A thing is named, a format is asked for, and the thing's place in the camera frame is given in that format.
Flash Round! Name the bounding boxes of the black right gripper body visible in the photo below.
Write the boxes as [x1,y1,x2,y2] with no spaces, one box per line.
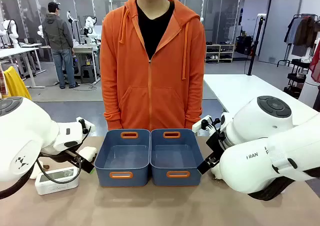
[204,125,226,162]

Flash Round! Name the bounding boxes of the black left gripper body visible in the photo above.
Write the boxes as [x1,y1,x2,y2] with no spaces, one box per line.
[39,147,86,168]

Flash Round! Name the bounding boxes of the white digital clock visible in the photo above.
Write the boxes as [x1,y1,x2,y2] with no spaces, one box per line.
[34,166,80,196]

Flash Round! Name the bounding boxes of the white table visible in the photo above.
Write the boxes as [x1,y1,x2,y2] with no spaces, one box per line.
[202,73,318,116]

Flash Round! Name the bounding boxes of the grey stool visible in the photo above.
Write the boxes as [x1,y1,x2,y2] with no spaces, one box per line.
[80,65,97,84]

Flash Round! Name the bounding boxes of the person in orange hoodie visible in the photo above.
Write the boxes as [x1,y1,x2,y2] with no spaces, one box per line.
[99,0,207,137]

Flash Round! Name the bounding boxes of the wooden shoe rack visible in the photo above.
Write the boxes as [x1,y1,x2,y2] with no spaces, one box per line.
[204,43,236,64]

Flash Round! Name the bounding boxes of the yellow cloth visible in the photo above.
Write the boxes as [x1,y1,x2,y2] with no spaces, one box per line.
[2,66,33,101]

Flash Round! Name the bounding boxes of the black tripod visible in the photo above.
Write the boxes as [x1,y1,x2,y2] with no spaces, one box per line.
[246,15,266,76]

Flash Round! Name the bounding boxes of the white desk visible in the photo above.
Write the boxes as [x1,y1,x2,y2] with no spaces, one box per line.
[0,43,47,89]

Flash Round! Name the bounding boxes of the man in grey jacket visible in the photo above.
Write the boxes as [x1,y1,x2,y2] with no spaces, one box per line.
[41,1,80,90]

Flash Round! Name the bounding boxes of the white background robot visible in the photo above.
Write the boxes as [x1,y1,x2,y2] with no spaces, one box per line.
[83,16,99,44]
[0,18,22,49]

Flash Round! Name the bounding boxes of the red garment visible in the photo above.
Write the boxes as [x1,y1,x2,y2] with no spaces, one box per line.
[309,40,320,84]

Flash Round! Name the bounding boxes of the clothes rack with garments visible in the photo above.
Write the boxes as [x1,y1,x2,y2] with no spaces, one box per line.
[276,13,320,68]

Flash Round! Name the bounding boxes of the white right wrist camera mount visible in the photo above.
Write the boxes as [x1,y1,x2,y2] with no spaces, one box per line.
[191,115,213,132]

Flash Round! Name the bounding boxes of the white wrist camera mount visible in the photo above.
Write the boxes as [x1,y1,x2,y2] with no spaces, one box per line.
[191,115,213,132]
[75,116,96,134]

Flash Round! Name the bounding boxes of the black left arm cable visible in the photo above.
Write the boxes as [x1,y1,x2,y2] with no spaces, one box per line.
[36,153,83,184]

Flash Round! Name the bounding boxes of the blue basket orange handles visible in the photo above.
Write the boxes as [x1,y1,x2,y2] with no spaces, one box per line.
[94,128,151,188]
[149,128,205,187]

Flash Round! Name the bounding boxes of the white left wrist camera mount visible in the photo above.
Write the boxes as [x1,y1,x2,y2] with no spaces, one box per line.
[75,116,96,134]

